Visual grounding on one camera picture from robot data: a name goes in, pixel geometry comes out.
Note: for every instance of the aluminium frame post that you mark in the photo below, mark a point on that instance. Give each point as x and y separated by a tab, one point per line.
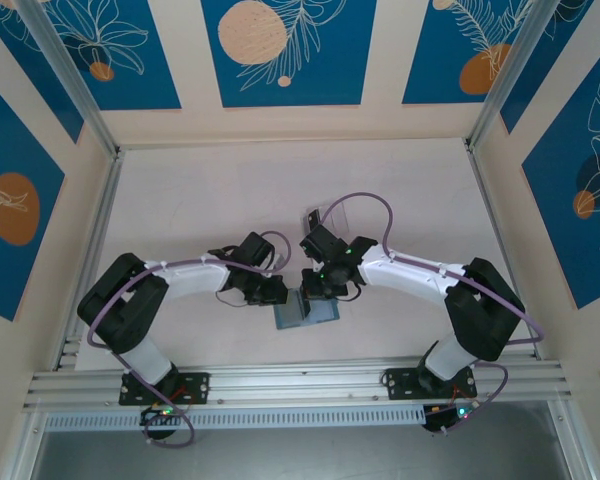
70	75
510	75

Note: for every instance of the right controller board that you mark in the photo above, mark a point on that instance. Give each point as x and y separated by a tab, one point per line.
447	417

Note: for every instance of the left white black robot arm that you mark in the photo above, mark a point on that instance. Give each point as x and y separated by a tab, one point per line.
130	305

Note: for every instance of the aluminium side rail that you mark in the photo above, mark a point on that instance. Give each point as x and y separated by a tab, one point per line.
92	240
500	225

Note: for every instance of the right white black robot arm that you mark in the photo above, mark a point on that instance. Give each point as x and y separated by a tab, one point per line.
485	310

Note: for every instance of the clear acrylic card holder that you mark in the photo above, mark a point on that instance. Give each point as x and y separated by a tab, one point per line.
340	220

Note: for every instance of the aluminium cross rail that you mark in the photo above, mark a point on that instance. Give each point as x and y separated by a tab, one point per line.
300	382

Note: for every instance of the black credit card pile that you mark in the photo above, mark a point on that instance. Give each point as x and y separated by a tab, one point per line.
313	219

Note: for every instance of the controller board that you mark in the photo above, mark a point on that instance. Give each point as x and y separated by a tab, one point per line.
160	414
447	417

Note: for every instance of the glossy credit card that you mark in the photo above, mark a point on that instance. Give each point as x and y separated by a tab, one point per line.
294	306

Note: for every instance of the left controller board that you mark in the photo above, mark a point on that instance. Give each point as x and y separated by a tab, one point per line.
160	414

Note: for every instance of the blue-grey rectangular pouch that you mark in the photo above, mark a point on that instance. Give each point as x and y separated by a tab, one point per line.
325	315

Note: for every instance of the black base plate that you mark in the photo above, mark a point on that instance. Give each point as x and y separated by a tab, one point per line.
195	387
400	382

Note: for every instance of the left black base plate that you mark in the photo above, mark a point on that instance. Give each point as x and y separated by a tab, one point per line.
195	387

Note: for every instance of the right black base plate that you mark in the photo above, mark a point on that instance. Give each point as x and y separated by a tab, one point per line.
400	382

